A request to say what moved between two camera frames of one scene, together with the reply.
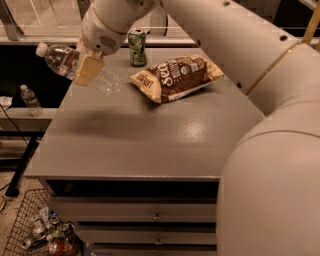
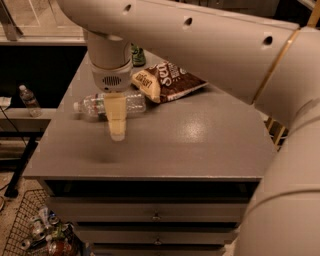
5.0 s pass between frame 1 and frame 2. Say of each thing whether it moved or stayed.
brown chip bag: stayed
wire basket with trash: stayed
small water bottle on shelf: stayed
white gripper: moved
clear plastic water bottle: moved
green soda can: stayed
